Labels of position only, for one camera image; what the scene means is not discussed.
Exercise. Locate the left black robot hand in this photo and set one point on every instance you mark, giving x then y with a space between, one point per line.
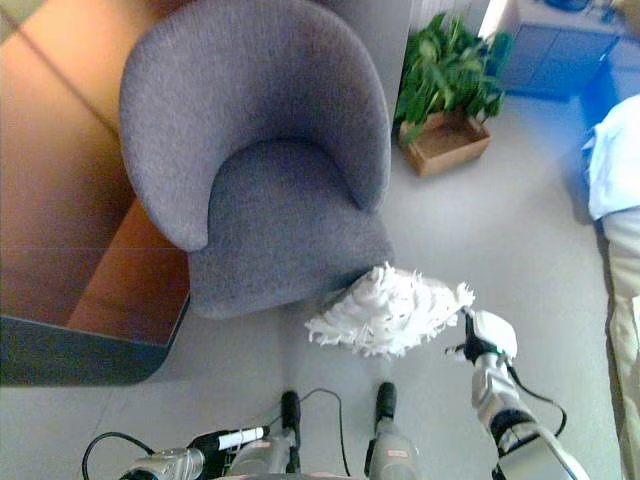
225 441

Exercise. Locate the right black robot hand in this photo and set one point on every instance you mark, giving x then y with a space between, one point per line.
487 335

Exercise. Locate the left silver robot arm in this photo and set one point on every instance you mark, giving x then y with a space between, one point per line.
165 462

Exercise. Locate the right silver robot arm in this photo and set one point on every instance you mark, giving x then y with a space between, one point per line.
505 405

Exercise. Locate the left silver robot leg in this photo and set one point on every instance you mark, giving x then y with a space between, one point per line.
280 445

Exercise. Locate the silver robot leg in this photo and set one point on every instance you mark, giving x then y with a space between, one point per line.
280 445
390 440

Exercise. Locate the right silver robot leg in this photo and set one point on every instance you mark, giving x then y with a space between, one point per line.
390 440

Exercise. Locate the person in white clothes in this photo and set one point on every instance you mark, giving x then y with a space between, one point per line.
617 240

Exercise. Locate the brown wooden planter box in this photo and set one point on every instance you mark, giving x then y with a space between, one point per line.
445 142

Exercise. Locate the green leafy potted plant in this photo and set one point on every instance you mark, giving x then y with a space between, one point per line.
445 75

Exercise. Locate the grey fabric tub armchair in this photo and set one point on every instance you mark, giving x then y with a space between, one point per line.
280 150

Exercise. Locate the blue cabinet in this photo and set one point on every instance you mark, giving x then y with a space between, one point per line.
560 50

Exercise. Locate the orange wooden cabinet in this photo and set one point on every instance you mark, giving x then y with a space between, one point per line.
65 175

